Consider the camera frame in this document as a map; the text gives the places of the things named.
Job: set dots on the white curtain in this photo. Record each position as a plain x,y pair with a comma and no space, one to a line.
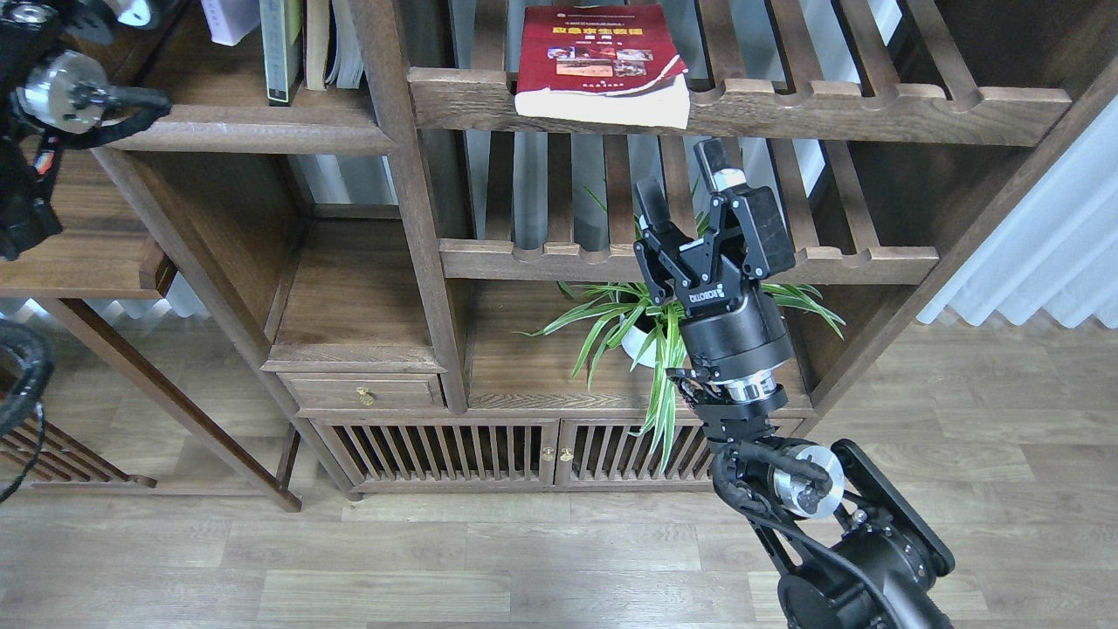
1056,252

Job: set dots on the brass drawer knob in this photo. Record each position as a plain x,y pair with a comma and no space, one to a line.
365,397

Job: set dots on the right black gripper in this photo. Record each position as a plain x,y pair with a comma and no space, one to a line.
734,335

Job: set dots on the red cover book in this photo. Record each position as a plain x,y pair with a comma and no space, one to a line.
614,64

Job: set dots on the white lavender cover book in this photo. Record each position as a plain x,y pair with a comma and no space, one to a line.
230,20

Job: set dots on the brass cabinet door knobs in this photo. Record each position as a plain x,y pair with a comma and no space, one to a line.
550,454

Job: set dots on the white plant pot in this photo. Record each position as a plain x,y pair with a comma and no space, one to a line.
640,342

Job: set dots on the wooden side table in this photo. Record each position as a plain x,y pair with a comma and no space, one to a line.
105,252

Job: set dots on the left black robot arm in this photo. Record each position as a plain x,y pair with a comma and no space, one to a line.
57,98

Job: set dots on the green spider plant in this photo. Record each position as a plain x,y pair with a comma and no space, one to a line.
613,307

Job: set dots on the dark wooden bookshelf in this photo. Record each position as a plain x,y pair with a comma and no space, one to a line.
404,236

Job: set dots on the green grey cover book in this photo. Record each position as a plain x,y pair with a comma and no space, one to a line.
281,23

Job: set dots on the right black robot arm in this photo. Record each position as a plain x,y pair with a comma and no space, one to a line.
850,550

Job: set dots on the upright books on shelf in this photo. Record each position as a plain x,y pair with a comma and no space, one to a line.
332,50

